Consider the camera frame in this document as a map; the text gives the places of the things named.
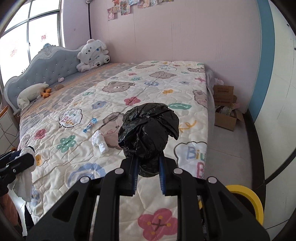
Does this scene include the anime posters on wall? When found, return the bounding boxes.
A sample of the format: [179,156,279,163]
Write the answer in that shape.
[107,0,172,21]

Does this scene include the cartoon bear patterned quilt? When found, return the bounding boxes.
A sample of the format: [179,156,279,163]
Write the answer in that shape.
[20,61,215,240]

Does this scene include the white cloth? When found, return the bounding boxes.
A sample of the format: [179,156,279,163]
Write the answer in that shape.
[91,131,109,154]

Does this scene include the orange small plush toy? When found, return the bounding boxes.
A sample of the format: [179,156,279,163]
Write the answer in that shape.
[40,88,52,98]

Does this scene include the white dog plush toy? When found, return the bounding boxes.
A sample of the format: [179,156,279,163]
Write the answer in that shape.
[76,39,110,72]

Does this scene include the white goose plush toy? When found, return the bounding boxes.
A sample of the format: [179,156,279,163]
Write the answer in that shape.
[17,82,49,110]

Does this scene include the blue tufted headboard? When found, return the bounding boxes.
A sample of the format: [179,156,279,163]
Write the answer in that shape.
[4,44,82,113]

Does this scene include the window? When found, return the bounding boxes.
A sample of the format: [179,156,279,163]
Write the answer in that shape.
[1,0,61,84]

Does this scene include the yellow rimmed trash bin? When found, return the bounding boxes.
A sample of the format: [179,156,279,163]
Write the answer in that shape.
[197,181,264,232]

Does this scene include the cardboard box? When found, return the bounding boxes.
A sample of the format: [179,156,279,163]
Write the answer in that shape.
[213,85,244,131]

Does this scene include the small pink toy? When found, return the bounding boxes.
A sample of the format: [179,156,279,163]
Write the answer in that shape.
[58,77,64,83]

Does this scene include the white blue wardrobe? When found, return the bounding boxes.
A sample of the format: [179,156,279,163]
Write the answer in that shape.
[249,1,295,240]

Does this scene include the black plastic bag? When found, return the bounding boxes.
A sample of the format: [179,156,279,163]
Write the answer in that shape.
[118,103,179,177]

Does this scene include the grey orange patterned bedsheet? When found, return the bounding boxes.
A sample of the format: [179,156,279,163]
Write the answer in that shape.
[19,62,139,121]

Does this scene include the blue white candy wrapper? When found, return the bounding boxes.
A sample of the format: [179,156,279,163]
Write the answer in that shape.
[83,118,97,133]

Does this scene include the white tissue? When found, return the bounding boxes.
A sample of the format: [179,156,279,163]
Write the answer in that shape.
[8,146,36,202]

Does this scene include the white bedside cabinet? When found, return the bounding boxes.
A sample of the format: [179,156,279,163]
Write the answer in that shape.
[0,105,20,154]

